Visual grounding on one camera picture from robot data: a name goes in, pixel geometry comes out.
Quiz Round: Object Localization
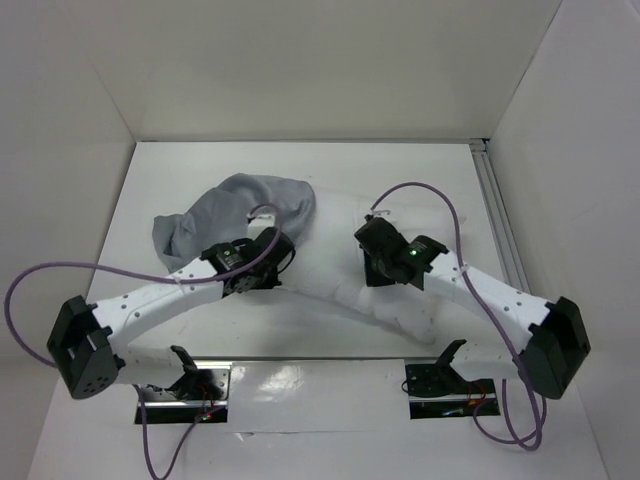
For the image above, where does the grey pillowcase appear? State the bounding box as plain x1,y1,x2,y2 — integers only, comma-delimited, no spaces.
152,173,316,272

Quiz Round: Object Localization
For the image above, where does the white pillow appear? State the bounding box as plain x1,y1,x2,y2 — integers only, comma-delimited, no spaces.
280,187,441,345

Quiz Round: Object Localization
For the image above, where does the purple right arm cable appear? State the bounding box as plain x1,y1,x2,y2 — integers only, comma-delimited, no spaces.
370,181,547,451

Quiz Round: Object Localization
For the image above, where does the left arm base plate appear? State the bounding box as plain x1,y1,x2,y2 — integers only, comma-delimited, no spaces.
141,359,232,425

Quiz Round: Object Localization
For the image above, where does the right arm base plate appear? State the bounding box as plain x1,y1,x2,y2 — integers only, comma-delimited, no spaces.
401,363,501,420

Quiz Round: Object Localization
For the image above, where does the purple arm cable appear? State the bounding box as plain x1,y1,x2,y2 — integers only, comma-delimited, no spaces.
3,202,282,479
370,181,547,451

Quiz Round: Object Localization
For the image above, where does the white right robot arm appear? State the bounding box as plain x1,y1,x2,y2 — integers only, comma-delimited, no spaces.
355,216,591,400

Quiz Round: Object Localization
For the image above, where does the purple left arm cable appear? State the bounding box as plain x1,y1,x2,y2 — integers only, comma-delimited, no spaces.
3,202,282,479

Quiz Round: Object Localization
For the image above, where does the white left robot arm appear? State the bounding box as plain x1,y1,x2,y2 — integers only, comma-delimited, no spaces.
47,227,295,400

